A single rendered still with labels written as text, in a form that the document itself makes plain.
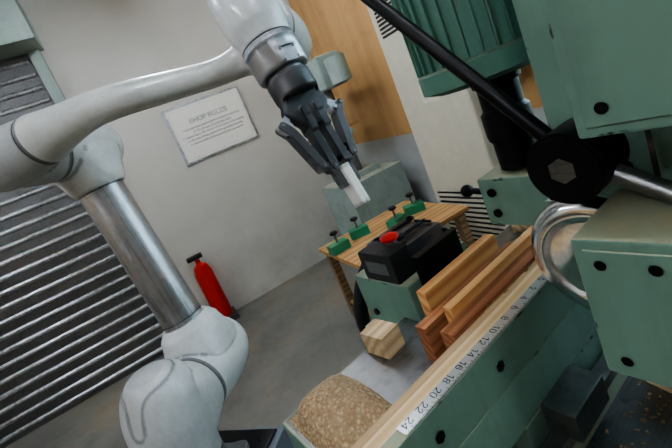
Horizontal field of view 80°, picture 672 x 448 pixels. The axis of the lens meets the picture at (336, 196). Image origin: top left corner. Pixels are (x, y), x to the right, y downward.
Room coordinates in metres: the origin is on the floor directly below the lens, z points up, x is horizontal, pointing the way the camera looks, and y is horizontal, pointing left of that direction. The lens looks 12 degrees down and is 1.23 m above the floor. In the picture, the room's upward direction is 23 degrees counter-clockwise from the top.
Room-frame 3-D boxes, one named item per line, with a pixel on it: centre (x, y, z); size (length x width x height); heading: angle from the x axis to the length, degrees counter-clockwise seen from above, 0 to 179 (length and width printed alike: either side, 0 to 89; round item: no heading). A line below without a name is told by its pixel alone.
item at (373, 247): (0.62, -0.06, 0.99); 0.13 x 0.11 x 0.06; 121
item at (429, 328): (0.50, -0.12, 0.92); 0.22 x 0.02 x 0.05; 121
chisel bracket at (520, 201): (0.48, -0.25, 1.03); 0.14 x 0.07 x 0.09; 31
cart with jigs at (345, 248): (2.07, -0.19, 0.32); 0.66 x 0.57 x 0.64; 111
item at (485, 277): (0.51, -0.18, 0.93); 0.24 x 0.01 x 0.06; 121
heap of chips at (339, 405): (0.41, 0.09, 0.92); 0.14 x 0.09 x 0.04; 31
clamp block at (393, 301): (0.62, -0.07, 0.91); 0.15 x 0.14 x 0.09; 121
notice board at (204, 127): (3.37, 0.70, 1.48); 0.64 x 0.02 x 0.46; 112
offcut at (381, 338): (0.51, 0.02, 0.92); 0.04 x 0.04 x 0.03; 36
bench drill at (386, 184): (2.93, -0.24, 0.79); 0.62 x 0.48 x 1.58; 23
